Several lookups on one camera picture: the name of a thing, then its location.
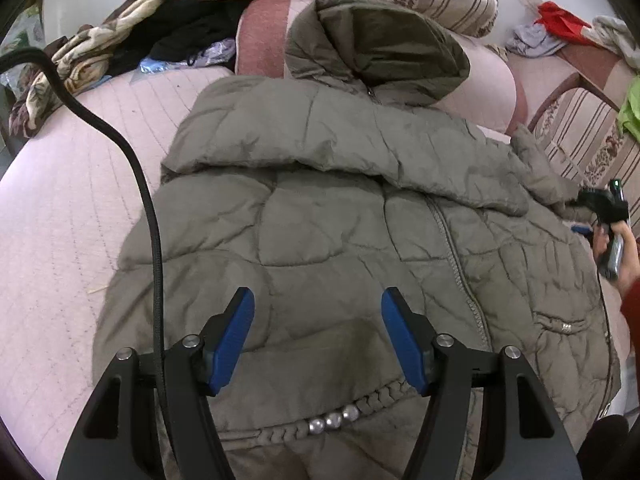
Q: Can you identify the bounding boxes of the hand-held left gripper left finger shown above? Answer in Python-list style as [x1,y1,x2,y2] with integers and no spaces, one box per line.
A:
[57,287,256,480]

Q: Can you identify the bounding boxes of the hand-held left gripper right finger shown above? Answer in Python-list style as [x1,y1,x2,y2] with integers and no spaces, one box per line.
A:
[381,287,583,480]

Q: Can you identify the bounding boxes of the olive quilted puffer jacket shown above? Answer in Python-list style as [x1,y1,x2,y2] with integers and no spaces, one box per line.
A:
[92,0,623,480]

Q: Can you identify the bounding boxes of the person's right hand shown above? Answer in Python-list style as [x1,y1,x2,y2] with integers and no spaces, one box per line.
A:
[591,220,640,287]

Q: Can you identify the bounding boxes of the striped floral sofa backrest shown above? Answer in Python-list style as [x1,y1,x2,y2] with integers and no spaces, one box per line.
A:
[535,87,640,211]

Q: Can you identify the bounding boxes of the green cloth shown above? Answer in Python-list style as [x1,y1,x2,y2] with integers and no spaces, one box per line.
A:
[616,77,640,141]

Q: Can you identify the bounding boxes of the grey cloth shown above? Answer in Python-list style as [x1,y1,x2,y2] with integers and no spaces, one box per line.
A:
[505,22,568,58]

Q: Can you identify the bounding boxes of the beige white cloth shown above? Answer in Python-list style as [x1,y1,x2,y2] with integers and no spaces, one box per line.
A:
[592,15,640,71]

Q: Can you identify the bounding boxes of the red cloth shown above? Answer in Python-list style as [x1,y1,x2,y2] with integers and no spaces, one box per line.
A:
[537,1,593,46]

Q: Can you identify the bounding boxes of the dark cloth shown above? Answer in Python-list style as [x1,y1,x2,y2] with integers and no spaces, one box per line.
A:
[577,415,631,480]

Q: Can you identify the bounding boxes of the pink quilted mattress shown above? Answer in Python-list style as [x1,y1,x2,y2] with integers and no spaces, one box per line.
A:
[0,65,640,480]

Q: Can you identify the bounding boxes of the blue plastic bag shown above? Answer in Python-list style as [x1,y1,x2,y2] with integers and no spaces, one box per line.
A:
[137,57,173,75]

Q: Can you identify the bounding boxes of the pink brown bolster cushion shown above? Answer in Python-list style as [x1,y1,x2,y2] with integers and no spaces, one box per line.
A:
[235,0,526,136]

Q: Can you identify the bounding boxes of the brown floral cloth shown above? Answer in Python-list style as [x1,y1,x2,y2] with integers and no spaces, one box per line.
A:
[7,0,173,138]

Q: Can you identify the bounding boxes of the black garment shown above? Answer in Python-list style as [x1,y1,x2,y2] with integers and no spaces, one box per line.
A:
[105,0,256,78]

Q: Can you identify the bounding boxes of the brown wooden sofa frame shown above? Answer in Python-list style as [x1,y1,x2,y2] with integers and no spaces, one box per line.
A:
[527,72,626,133]

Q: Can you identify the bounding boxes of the black cable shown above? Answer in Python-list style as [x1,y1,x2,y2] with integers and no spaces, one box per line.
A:
[0,47,168,396]

